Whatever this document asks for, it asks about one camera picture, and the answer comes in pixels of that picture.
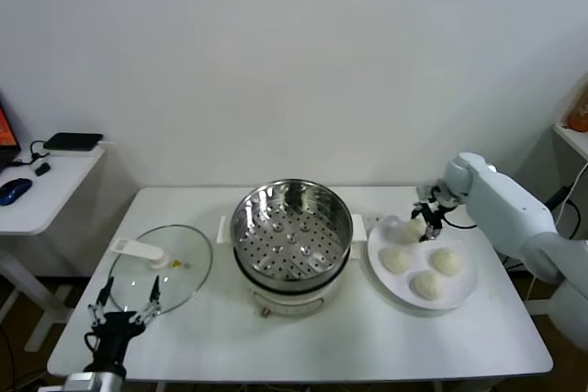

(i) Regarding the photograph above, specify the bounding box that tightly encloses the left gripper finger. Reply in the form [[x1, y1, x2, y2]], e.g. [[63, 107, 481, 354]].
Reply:
[[87, 275, 115, 327], [130, 274, 163, 325]]

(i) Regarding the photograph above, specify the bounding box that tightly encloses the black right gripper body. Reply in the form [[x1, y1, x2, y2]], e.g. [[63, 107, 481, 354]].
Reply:
[[415, 183, 464, 218]]

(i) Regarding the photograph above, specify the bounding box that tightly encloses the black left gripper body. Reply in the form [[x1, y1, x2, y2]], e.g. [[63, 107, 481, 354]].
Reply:
[[82, 311, 149, 373]]

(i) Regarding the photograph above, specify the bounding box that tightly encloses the white steamed baozi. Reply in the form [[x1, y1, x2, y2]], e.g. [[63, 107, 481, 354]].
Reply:
[[379, 247, 413, 275], [410, 270, 447, 300], [429, 247, 464, 277], [403, 218, 428, 242]]

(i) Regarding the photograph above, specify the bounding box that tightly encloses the stainless steel steamer basket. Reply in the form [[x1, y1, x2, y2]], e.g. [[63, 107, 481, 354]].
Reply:
[[216, 178, 368, 284]]

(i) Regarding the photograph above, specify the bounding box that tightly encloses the white round plate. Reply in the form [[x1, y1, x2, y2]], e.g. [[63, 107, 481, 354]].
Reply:
[[367, 213, 479, 311]]

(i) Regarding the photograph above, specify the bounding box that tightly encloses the white side desk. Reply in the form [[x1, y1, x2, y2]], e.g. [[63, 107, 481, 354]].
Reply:
[[0, 140, 119, 353]]

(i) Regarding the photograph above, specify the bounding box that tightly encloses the white electric pot base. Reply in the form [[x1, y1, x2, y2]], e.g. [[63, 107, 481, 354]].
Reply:
[[233, 244, 362, 319]]

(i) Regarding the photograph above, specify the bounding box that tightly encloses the blue computer mouse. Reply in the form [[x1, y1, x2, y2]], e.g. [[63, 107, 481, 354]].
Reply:
[[0, 177, 34, 207]]

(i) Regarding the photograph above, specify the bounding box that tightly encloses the white desk with foot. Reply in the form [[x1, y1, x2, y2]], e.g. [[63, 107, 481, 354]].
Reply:
[[523, 121, 588, 318]]

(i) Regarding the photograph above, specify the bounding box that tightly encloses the black flat hard drive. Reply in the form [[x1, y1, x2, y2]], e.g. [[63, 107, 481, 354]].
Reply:
[[43, 132, 105, 153]]

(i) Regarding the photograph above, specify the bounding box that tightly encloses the black laptop with red screen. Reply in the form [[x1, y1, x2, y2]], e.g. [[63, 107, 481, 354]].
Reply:
[[0, 91, 23, 173]]

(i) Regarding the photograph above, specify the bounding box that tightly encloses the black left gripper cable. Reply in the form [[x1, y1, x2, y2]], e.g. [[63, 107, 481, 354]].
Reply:
[[83, 330, 101, 365]]

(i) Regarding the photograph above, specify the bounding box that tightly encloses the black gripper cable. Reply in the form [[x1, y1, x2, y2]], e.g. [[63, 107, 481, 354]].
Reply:
[[441, 207, 479, 230], [83, 330, 101, 365]]

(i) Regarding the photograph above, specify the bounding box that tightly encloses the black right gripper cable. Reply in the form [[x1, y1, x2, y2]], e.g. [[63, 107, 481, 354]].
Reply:
[[441, 207, 479, 230]]

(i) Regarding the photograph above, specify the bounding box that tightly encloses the glass lid with white handle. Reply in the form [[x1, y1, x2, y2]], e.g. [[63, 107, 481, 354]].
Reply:
[[107, 225, 215, 316]]

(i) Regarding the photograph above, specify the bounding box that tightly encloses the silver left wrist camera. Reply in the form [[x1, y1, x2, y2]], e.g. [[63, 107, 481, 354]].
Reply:
[[63, 372, 100, 392]]

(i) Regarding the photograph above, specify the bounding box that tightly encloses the black cable with inline adapter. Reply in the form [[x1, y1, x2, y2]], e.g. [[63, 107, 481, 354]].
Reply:
[[503, 185, 582, 272]]

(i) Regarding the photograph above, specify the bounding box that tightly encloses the white hanging cable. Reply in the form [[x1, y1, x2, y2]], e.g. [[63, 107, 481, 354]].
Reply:
[[526, 171, 580, 301]]

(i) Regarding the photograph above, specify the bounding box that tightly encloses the thin black desk cable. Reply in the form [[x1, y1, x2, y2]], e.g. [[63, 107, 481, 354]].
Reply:
[[11, 139, 51, 168]]

